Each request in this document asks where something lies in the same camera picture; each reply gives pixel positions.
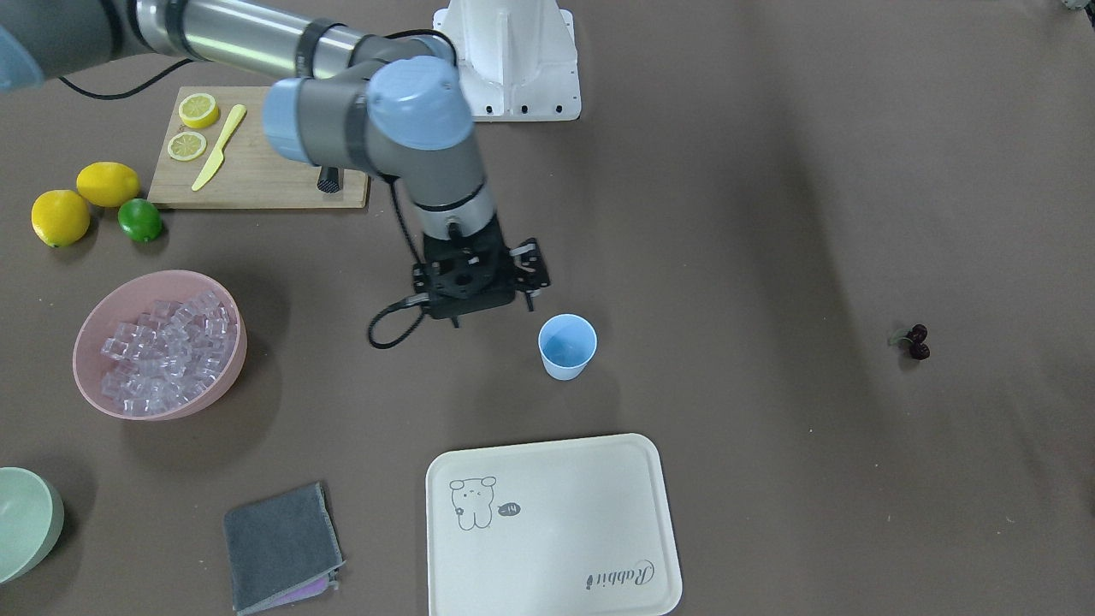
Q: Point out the grey folded cloth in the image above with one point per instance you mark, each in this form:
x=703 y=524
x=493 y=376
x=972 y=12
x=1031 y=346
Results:
x=281 y=550

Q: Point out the mint green bowl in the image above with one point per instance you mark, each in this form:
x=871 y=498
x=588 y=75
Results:
x=32 y=517

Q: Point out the green lime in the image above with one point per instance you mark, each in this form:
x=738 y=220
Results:
x=140 y=220

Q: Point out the yellow lemon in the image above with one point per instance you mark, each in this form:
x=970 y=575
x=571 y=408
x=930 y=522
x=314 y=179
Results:
x=60 y=217
x=108 y=185

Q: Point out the lemon slice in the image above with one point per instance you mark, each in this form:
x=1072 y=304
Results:
x=199 y=110
x=185 y=147

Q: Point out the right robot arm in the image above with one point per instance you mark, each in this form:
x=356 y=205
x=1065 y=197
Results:
x=390 y=106

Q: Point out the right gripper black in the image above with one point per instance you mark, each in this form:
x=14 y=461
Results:
x=532 y=264

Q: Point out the cream plastic tray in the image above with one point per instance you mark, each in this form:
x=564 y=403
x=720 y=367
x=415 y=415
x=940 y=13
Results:
x=572 y=527

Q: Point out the light blue plastic cup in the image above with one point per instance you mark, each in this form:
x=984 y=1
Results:
x=566 y=342

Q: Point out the yellow plastic knife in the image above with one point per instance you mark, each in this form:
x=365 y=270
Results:
x=216 y=157

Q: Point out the clear ice cubes pile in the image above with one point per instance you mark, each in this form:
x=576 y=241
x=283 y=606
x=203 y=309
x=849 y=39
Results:
x=169 y=355

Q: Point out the dark cherries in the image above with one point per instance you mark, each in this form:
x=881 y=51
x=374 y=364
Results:
x=913 y=340

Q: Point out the pink bowl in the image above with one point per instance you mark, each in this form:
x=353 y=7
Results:
x=125 y=304

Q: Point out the metal muddler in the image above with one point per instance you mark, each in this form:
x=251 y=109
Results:
x=330 y=179

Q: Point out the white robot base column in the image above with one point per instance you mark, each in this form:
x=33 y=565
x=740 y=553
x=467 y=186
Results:
x=518 y=60

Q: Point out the wooden cutting board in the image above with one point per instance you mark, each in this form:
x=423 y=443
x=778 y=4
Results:
x=253 y=174

